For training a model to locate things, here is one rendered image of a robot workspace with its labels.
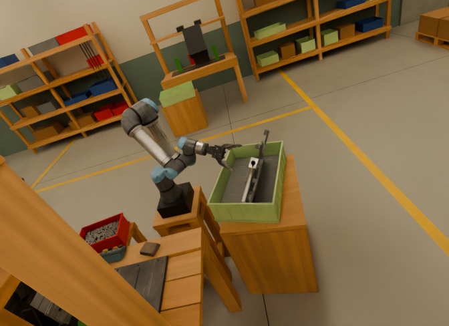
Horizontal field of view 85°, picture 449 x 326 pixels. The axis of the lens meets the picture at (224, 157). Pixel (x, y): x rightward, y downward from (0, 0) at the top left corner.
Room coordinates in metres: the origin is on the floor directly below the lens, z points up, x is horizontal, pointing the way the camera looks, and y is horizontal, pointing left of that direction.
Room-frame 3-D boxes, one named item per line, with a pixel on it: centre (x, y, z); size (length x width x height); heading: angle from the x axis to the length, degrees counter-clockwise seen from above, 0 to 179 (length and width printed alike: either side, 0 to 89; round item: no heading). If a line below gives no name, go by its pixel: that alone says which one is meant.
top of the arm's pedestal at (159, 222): (1.37, 0.43, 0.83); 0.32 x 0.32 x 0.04; 78
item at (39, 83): (6.41, 3.08, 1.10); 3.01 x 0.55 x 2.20; 82
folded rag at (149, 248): (1.01, 0.59, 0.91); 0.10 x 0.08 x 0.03; 58
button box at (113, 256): (1.07, 0.83, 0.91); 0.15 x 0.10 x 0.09; 82
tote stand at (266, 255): (1.28, -0.16, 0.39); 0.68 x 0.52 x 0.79; 162
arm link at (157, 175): (1.37, 0.43, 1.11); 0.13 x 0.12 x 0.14; 129
